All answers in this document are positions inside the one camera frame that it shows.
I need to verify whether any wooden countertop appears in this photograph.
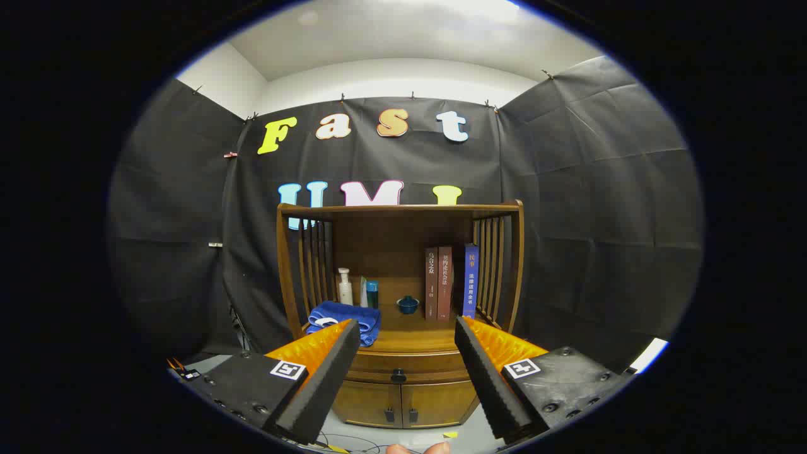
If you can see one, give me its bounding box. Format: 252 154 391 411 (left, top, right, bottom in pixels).
301 305 510 355

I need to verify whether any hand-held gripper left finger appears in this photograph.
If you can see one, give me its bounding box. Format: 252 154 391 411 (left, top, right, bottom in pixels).
178 318 361 446

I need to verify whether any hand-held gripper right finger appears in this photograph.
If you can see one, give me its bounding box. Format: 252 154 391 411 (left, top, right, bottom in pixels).
454 315 634 445

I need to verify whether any reddish brown book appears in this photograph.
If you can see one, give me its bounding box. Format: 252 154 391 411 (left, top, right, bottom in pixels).
438 246 453 322

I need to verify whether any dark brown book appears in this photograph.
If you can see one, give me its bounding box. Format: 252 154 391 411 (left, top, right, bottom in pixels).
425 248 440 321

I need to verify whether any wooden cabinet door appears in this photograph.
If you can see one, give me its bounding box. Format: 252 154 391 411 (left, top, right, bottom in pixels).
333 380 402 428
402 380 480 428

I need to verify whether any wooden cabinet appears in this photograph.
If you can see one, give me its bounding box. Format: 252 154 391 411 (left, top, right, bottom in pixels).
276 200 525 429

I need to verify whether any blue book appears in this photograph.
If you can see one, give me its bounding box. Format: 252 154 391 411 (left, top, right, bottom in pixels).
462 243 480 319

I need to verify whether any folded blue towel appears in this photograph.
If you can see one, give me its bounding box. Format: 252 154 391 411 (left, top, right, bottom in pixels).
306 301 382 347

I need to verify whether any wooden drawer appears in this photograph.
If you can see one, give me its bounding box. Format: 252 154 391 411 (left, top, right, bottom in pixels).
345 350 470 384

